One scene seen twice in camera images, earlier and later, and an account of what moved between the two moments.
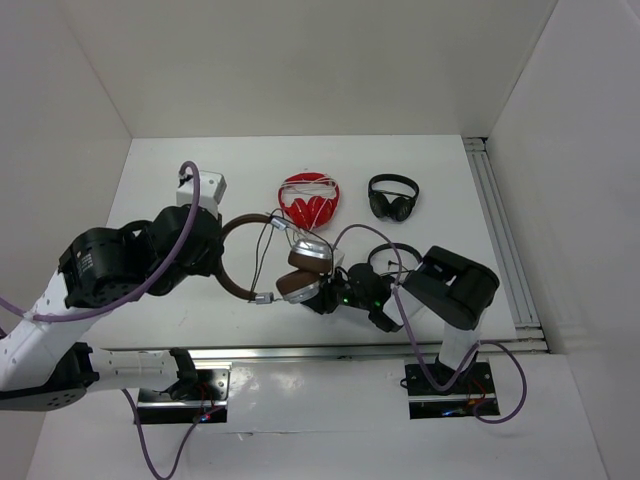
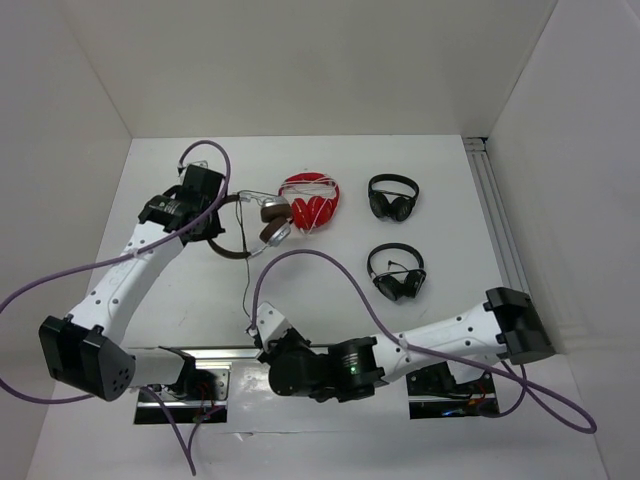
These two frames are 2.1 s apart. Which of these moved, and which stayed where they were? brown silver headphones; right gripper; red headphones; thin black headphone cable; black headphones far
Moved: thin black headphone cable; brown silver headphones; right gripper
Stayed: black headphones far; red headphones
